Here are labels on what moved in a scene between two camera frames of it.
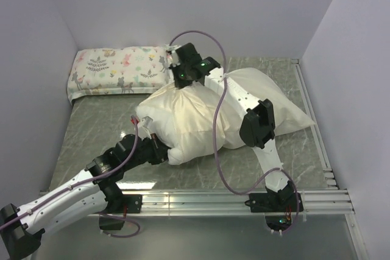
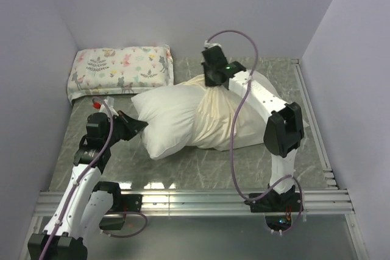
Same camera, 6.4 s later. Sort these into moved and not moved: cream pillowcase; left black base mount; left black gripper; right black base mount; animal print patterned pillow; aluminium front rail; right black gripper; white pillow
Moved: white pillow; left black gripper; cream pillowcase; right black gripper
Not moved: right black base mount; animal print patterned pillow; aluminium front rail; left black base mount
